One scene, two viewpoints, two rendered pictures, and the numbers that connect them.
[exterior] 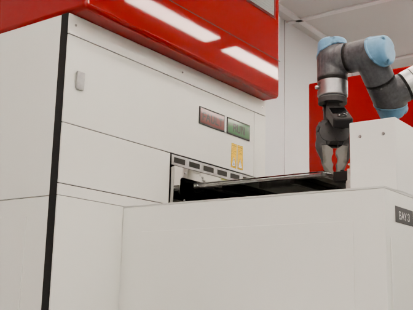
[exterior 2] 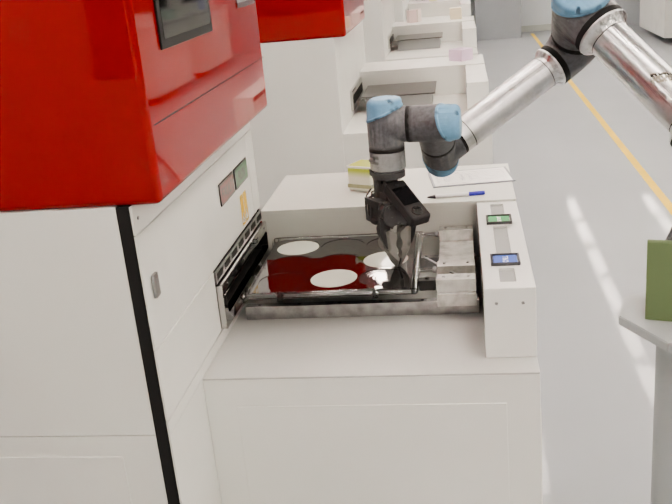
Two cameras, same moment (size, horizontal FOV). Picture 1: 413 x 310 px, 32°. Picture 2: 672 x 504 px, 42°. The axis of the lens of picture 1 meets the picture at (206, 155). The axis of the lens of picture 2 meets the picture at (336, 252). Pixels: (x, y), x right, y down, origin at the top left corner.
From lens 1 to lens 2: 116 cm
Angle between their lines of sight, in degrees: 41
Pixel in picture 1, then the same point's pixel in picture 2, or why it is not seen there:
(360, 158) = (497, 325)
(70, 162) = (169, 388)
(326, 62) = (385, 135)
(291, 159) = not seen: outside the picture
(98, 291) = (206, 486)
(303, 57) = not seen: outside the picture
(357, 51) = (427, 128)
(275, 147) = not seen: outside the picture
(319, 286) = (471, 459)
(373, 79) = (438, 150)
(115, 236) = (204, 417)
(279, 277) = (425, 452)
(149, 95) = (191, 226)
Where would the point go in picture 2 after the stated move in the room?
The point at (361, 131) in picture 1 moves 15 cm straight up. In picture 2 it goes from (498, 298) to (495, 219)
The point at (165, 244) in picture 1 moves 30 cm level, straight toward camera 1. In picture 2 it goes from (274, 420) to (362, 493)
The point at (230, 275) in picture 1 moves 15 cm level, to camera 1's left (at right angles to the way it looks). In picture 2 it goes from (365, 450) to (295, 478)
